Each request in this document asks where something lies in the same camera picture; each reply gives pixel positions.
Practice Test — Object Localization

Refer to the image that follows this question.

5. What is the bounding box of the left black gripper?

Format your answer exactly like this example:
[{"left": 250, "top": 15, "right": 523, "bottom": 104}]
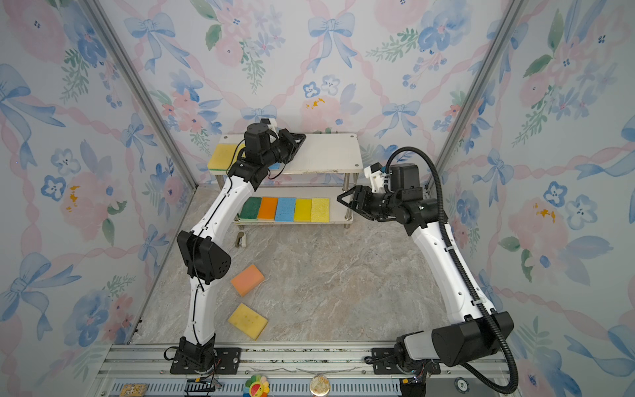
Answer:
[{"left": 262, "top": 131, "right": 306, "bottom": 171}]

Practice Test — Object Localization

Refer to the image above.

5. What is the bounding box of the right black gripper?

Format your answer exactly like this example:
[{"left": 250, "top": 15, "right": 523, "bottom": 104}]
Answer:
[{"left": 338, "top": 187, "right": 401, "bottom": 221}]

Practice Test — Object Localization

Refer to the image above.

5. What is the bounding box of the green scrub sponge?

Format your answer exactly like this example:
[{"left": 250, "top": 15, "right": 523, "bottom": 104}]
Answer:
[{"left": 239, "top": 197, "right": 262, "bottom": 222}]

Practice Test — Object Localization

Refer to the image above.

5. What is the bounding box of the peach pink sponge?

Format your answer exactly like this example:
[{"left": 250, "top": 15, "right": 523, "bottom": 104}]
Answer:
[{"left": 231, "top": 265, "right": 266, "bottom": 297}]

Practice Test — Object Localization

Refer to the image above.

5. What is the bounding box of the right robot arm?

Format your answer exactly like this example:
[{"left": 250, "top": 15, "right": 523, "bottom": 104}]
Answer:
[{"left": 337, "top": 163, "right": 514, "bottom": 372}]

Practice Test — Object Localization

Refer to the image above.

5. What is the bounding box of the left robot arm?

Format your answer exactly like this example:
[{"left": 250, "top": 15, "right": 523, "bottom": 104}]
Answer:
[{"left": 170, "top": 119, "right": 307, "bottom": 374}]

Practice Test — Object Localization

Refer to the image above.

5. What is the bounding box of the white two-tier shelf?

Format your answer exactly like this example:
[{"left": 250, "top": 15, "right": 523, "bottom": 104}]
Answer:
[{"left": 207, "top": 132, "right": 364, "bottom": 230}]

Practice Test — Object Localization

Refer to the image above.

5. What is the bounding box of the yellow orange sponge bottom left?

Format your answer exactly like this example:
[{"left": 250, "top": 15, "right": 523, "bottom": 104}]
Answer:
[{"left": 228, "top": 304, "right": 268, "bottom": 341}]

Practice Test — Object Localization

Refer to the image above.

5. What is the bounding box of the round gold badge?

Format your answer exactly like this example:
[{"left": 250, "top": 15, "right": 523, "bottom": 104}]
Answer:
[{"left": 309, "top": 375, "right": 331, "bottom": 397}]

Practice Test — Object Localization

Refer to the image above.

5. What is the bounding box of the colourful round toy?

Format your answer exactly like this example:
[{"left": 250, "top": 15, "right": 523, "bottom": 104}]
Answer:
[{"left": 242, "top": 375, "right": 271, "bottom": 397}]

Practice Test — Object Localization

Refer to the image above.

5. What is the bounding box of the round white dial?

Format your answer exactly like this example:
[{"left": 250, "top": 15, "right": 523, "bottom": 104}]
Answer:
[{"left": 454, "top": 377, "right": 470, "bottom": 394}]

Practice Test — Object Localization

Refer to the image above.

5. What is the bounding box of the small yellow patterned card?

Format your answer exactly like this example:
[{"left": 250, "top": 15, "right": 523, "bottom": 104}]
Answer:
[{"left": 118, "top": 383, "right": 149, "bottom": 397}]

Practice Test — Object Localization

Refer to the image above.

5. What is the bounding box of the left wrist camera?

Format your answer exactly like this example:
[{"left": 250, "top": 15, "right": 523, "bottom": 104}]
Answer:
[{"left": 260, "top": 117, "right": 278, "bottom": 138}]

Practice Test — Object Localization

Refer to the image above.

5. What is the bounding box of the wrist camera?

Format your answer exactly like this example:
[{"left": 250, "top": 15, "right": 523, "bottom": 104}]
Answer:
[
  {"left": 260, "top": 117, "right": 278, "bottom": 138},
  {"left": 364, "top": 162, "right": 388, "bottom": 194}
]

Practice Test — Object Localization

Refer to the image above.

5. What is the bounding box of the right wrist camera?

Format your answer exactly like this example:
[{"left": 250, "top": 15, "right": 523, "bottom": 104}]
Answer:
[{"left": 364, "top": 162, "right": 388, "bottom": 194}]

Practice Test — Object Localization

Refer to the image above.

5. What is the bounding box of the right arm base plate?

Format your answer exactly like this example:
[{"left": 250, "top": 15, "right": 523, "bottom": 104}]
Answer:
[{"left": 364, "top": 347, "right": 441, "bottom": 377}]

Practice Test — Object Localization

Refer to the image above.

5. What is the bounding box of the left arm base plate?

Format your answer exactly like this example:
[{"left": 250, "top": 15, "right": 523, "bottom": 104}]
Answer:
[{"left": 170, "top": 347, "right": 242, "bottom": 375}]

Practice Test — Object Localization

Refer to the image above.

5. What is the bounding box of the black corrugated cable hose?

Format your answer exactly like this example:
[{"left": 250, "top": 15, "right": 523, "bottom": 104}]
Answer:
[{"left": 384, "top": 146, "right": 519, "bottom": 395}]

